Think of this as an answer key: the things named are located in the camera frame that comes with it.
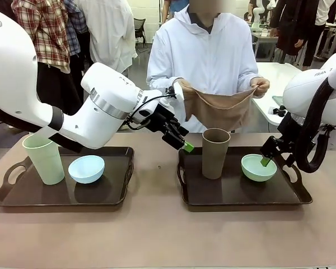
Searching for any grey background table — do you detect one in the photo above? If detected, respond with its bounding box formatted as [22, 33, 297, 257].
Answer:
[251, 23, 279, 62]

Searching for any thin black camera cable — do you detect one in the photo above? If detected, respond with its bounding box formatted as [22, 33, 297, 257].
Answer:
[125, 87, 175, 131]

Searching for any light green plastic bowl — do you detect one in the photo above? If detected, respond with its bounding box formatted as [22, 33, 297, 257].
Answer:
[241, 154, 278, 182]

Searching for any dark brown tray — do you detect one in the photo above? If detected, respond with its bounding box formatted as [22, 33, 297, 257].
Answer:
[0, 146, 136, 208]
[176, 146, 314, 207]

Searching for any bystander in black clothes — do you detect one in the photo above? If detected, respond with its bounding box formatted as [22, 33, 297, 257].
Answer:
[269, 0, 328, 71]

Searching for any person's left forearm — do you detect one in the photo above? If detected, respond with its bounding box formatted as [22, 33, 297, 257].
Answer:
[235, 41, 260, 85]

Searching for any bystander in white shirt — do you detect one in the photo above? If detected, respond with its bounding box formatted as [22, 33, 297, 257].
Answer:
[72, 0, 138, 74]

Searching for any small black clamp object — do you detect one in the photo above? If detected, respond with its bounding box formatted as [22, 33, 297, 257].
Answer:
[272, 105, 288, 117]

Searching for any person's white hoodie torso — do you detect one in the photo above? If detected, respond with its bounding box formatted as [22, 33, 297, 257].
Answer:
[146, 3, 260, 134]

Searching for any light green plastic cup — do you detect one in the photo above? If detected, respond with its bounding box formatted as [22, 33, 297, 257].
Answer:
[22, 134, 66, 186]

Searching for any light blue plastic bowl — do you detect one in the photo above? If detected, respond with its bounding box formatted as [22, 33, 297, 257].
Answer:
[68, 155, 106, 184]

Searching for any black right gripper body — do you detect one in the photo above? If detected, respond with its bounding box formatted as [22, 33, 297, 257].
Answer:
[259, 136, 297, 168]

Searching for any brown plastic cup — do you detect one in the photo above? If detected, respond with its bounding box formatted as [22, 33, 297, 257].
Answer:
[202, 128, 231, 180]

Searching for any bystander in blue top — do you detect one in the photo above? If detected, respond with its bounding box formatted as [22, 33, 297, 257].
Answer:
[160, 0, 190, 24]

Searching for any thick black corrugated hose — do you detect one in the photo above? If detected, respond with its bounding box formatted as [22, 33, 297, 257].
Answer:
[296, 75, 336, 173]

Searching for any tan cloth mat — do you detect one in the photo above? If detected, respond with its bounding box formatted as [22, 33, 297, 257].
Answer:
[176, 78, 259, 133]

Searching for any person's left hand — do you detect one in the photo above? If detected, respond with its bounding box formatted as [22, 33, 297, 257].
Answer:
[249, 76, 270, 99]

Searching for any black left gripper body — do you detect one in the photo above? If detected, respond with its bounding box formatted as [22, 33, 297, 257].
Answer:
[137, 104, 176, 136]

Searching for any white side table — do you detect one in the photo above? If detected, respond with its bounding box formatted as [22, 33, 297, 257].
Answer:
[251, 62, 306, 126]

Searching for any person's right forearm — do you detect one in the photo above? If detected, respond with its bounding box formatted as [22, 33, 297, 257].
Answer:
[146, 73, 178, 94]

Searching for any bystander in plaid shirt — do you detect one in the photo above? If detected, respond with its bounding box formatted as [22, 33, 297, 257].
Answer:
[10, 0, 88, 116]

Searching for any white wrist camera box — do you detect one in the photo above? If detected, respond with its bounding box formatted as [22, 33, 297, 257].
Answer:
[154, 83, 185, 109]

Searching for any black office chair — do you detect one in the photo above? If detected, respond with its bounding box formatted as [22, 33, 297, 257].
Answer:
[132, 17, 148, 52]

